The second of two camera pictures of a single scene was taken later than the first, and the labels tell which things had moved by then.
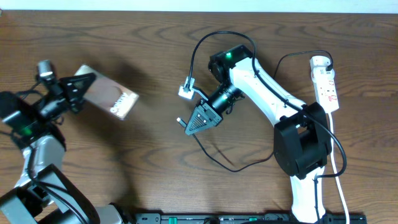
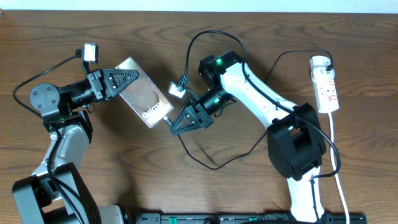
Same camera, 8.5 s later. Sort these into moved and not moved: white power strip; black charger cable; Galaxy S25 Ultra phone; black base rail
Moved: black charger cable; Galaxy S25 Ultra phone
Not moved: black base rail; white power strip
